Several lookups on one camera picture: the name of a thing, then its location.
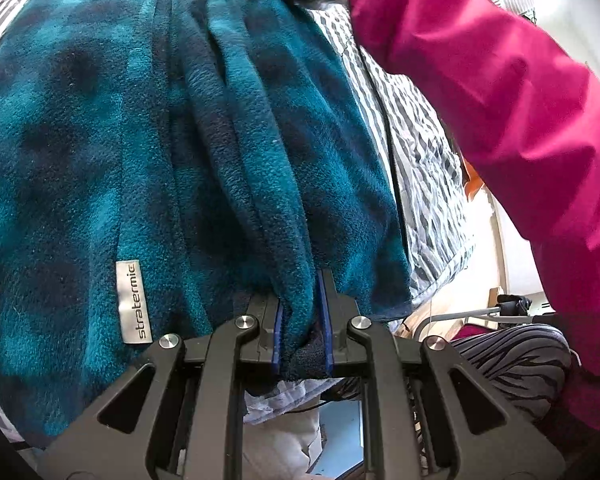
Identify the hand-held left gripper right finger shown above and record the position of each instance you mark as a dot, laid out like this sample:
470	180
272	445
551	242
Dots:
325	320

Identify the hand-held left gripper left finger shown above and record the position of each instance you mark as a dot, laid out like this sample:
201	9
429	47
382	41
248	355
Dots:
278	330

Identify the teal plaid fleece blanket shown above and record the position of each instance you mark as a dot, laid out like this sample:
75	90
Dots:
105	160

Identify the white cloth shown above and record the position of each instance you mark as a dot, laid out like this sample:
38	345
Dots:
280	440

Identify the grey white striped quilt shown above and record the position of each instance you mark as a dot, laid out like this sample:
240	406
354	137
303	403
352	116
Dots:
420	160

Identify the small black gadget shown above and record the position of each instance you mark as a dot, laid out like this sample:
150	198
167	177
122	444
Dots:
512	304

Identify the person's leg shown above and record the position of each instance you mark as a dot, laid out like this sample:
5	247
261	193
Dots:
510	360

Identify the orange cloth covered table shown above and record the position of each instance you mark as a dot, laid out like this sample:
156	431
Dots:
472	185

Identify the green striped hanging towel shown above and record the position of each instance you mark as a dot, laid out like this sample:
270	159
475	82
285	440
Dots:
510	0

